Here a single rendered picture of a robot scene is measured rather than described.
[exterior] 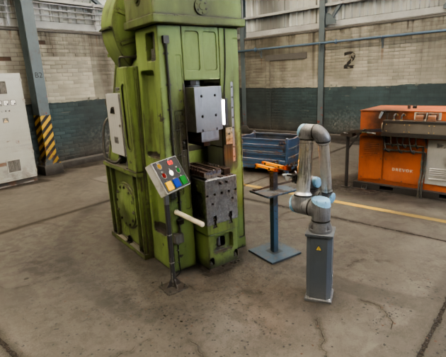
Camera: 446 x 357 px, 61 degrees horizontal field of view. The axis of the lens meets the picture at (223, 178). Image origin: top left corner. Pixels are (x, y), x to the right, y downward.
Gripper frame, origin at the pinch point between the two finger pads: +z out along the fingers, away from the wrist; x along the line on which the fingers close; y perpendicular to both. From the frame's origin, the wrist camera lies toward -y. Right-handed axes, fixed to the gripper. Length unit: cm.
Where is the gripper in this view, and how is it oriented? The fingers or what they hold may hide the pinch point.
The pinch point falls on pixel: (287, 172)
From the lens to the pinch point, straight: 355.5
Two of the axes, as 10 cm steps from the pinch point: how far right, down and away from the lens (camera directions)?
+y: 0.5, 9.7, 2.6
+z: -5.6, -1.9, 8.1
